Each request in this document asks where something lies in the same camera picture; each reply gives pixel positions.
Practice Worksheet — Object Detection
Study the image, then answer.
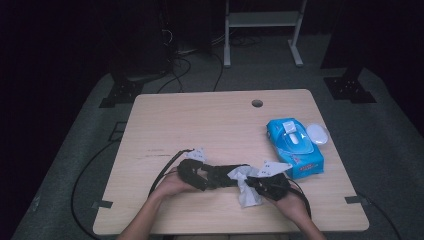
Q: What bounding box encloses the white metal stand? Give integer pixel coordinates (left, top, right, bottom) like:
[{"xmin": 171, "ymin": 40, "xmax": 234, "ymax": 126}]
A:
[{"xmin": 223, "ymin": 0, "xmax": 308, "ymax": 69}]

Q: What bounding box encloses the right hand-held gripper cable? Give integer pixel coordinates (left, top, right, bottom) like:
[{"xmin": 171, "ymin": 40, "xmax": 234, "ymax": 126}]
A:
[{"xmin": 288, "ymin": 178, "xmax": 313, "ymax": 219}]

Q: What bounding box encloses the grey tape strip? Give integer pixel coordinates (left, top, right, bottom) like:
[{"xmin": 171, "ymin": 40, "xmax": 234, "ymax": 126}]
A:
[
  {"xmin": 91, "ymin": 199, "xmax": 114, "ymax": 210},
  {"xmin": 344, "ymin": 195, "xmax": 369, "ymax": 205}
]

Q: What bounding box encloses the person's right hand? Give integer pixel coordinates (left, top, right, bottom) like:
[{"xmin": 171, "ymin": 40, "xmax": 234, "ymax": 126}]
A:
[{"xmin": 269, "ymin": 184, "xmax": 309, "ymax": 218}]

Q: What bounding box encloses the blue wet wipes pack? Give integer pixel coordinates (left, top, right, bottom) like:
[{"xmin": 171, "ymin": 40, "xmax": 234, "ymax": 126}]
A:
[{"xmin": 265, "ymin": 117, "xmax": 331, "ymax": 180}]

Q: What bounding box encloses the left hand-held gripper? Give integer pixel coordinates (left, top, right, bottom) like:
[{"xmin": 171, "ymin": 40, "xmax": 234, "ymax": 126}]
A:
[{"xmin": 176, "ymin": 147, "xmax": 209, "ymax": 192}]

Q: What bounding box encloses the hand-held gripper cable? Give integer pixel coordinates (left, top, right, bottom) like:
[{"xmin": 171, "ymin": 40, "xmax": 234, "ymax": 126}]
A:
[
  {"xmin": 148, "ymin": 148, "xmax": 195, "ymax": 198},
  {"xmin": 288, "ymin": 178, "xmax": 313, "ymax": 219}
]

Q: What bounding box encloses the black metal stand base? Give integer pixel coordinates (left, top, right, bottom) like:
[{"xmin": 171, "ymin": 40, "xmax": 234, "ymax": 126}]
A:
[
  {"xmin": 322, "ymin": 64, "xmax": 378, "ymax": 104},
  {"xmin": 98, "ymin": 68, "xmax": 145, "ymax": 109}
]

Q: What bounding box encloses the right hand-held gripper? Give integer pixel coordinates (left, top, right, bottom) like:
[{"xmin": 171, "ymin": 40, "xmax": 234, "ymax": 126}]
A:
[{"xmin": 246, "ymin": 160, "xmax": 293, "ymax": 202}]

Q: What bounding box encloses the black floor cable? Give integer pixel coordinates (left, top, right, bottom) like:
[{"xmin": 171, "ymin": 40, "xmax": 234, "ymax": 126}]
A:
[
  {"xmin": 358, "ymin": 193, "xmax": 403, "ymax": 240},
  {"xmin": 70, "ymin": 139, "xmax": 116, "ymax": 240},
  {"xmin": 156, "ymin": 56, "xmax": 193, "ymax": 94},
  {"xmin": 212, "ymin": 51, "xmax": 225, "ymax": 93}
]

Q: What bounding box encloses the white wet wipe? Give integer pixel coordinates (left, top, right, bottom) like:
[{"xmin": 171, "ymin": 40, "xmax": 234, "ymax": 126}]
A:
[{"xmin": 227, "ymin": 165, "xmax": 264, "ymax": 208}]

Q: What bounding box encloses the left hand-held gripper cable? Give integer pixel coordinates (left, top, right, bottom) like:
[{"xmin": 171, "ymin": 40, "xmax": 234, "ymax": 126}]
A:
[{"xmin": 148, "ymin": 148, "xmax": 195, "ymax": 198}]

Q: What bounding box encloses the blue toy car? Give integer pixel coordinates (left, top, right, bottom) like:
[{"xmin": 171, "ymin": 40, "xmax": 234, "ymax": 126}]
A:
[{"xmin": 199, "ymin": 163, "xmax": 251, "ymax": 190}]

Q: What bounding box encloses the person's left hand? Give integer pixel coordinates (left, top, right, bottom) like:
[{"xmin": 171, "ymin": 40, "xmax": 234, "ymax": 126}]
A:
[{"xmin": 153, "ymin": 166, "xmax": 201, "ymax": 201}]

